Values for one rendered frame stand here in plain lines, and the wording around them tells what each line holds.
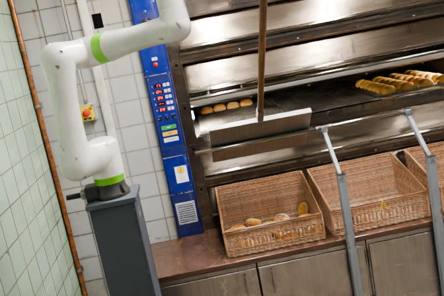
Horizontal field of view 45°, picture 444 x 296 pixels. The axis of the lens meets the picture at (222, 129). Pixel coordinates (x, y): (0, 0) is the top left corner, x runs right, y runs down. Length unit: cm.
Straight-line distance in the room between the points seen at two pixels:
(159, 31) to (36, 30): 149
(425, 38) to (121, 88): 187
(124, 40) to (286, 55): 148
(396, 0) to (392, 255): 150
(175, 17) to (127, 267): 104
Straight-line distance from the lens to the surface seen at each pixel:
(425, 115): 359
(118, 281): 232
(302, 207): 330
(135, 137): 327
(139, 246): 226
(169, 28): 190
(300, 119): 287
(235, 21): 324
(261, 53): 232
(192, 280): 296
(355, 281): 304
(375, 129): 347
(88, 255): 353
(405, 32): 350
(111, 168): 220
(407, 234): 311
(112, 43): 205
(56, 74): 202
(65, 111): 204
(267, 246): 296
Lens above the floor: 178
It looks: 10 degrees down
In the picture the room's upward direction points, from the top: 11 degrees counter-clockwise
